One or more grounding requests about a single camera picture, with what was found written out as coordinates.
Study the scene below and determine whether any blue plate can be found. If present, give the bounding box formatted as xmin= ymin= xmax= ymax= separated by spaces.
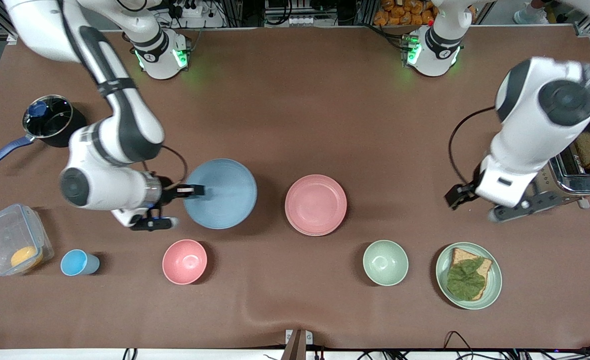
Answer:
xmin=183 ymin=158 xmax=258 ymax=230

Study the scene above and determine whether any pink plate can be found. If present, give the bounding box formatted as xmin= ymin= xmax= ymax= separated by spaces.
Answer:
xmin=284 ymin=174 xmax=348 ymax=237

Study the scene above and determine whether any bread slice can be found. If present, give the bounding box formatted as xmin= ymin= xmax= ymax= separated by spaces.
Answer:
xmin=447 ymin=247 xmax=493 ymax=302

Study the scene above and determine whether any pink bowl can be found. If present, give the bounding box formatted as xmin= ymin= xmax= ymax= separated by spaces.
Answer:
xmin=162 ymin=239 xmax=209 ymax=286

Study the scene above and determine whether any green lettuce leaf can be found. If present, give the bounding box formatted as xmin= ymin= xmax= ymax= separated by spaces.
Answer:
xmin=446 ymin=257 xmax=487 ymax=302

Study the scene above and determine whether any green bowl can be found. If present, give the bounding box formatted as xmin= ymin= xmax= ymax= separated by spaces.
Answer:
xmin=362 ymin=239 xmax=410 ymax=287

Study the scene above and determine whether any green plate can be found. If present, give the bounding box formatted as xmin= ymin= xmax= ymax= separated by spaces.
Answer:
xmin=435 ymin=242 xmax=503 ymax=311

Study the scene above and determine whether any brown table cloth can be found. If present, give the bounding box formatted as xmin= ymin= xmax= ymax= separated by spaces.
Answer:
xmin=0 ymin=27 xmax=590 ymax=351

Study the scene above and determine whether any beige chrome toaster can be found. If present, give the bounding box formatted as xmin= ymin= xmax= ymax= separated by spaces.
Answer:
xmin=525 ymin=145 xmax=590 ymax=211

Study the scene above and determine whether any blue cup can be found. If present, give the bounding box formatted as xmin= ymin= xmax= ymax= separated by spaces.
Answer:
xmin=60 ymin=249 xmax=101 ymax=277

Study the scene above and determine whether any yellow food piece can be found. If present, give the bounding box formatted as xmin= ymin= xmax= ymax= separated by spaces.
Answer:
xmin=10 ymin=245 xmax=44 ymax=269

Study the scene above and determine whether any clear plastic container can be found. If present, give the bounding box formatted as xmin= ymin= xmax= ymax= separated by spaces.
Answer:
xmin=0 ymin=203 xmax=55 ymax=277

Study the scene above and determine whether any white sneaker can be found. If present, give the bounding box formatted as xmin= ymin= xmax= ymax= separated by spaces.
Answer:
xmin=513 ymin=2 xmax=551 ymax=26

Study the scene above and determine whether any orange snack bag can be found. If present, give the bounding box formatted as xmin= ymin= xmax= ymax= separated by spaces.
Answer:
xmin=373 ymin=0 xmax=438 ymax=27

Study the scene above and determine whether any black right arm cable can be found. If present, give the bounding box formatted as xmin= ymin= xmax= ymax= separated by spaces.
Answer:
xmin=140 ymin=144 xmax=189 ymax=192

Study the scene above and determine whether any black pot with blue handle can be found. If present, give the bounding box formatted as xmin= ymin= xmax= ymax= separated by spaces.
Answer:
xmin=0 ymin=94 xmax=88 ymax=172

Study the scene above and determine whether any black looped cable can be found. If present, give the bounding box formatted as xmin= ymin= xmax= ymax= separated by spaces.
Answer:
xmin=444 ymin=331 xmax=477 ymax=360

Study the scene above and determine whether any metal table clamp bracket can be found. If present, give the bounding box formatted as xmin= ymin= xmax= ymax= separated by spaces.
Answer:
xmin=285 ymin=329 xmax=314 ymax=360

